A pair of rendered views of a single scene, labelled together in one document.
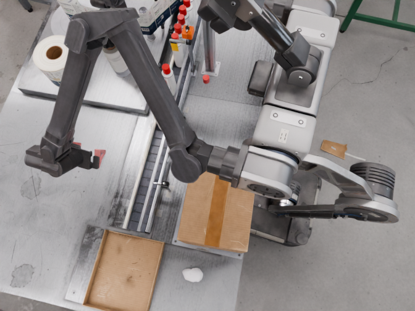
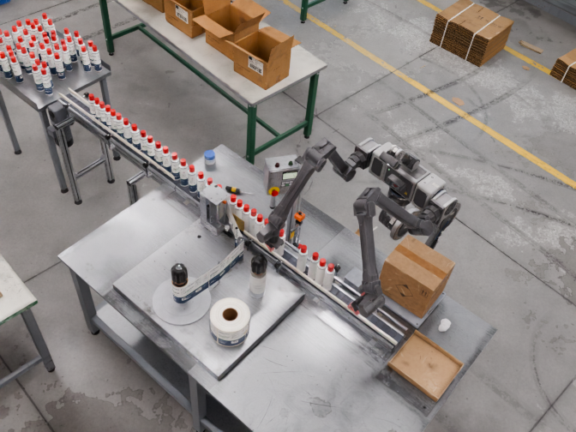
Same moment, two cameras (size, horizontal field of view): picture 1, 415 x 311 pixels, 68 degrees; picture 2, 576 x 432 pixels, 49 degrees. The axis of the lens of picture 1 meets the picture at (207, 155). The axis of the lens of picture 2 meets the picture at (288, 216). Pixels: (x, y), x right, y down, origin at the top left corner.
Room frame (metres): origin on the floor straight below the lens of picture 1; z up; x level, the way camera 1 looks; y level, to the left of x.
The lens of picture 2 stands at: (0.27, 2.18, 3.73)
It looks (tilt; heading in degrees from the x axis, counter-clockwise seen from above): 49 degrees down; 287
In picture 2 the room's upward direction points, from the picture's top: 7 degrees clockwise
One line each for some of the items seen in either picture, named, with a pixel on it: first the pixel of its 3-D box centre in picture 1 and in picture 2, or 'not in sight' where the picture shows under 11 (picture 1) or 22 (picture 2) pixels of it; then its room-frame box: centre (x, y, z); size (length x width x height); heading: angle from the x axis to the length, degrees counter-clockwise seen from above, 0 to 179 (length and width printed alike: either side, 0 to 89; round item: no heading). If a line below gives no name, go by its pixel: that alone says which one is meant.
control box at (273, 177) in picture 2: not in sight; (281, 176); (1.01, -0.04, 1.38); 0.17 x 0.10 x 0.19; 36
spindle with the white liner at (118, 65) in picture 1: (113, 50); (258, 275); (0.95, 0.37, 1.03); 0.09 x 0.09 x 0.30
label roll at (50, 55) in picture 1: (62, 62); (230, 321); (0.98, 0.64, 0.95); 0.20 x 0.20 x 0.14
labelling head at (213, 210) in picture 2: not in sight; (215, 208); (1.37, 0.03, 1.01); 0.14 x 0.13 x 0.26; 161
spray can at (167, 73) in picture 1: (169, 79); (302, 258); (0.79, 0.13, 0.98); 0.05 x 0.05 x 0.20
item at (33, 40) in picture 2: not in sight; (33, 47); (3.24, -0.82, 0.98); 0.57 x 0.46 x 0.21; 71
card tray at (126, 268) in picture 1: (125, 273); (425, 364); (-0.01, 0.40, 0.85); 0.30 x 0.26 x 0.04; 161
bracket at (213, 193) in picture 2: not in sight; (214, 194); (1.37, 0.03, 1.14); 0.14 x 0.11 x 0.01; 161
